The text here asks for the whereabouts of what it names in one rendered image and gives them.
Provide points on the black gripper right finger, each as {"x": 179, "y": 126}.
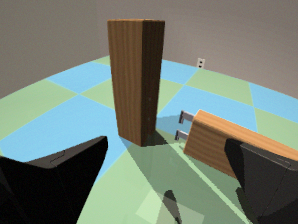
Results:
{"x": 269, "y": 181}

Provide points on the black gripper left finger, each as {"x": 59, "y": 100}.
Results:
{"x": 53, "y": 189}

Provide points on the brown wooden post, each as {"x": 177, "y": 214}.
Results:
{"x": 135, "y": 55}

